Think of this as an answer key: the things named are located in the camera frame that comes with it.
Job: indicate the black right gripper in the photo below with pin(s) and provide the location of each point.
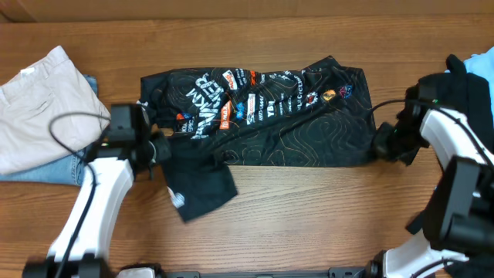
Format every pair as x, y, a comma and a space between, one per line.
382, 132

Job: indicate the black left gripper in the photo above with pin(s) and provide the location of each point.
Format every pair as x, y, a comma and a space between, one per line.
160, 143

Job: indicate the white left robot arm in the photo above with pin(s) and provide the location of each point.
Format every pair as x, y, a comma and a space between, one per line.
82, 248

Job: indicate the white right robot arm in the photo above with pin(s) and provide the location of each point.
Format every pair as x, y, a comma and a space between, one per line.
457, 222

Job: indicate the black printed cycling jersey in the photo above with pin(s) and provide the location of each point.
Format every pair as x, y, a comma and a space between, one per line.
317, 116

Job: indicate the beige folded trousers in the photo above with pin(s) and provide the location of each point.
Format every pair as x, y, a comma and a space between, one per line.
50, 96

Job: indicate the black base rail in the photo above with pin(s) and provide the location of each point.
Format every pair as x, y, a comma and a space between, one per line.
270, 272

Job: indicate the blue folded jeans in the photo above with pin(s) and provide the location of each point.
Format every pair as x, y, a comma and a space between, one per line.
67, 170

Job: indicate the light blue garment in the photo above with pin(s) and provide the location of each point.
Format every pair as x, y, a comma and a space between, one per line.
482, 73

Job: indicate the black garment pile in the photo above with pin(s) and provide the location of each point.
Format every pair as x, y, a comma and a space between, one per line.
480, 265

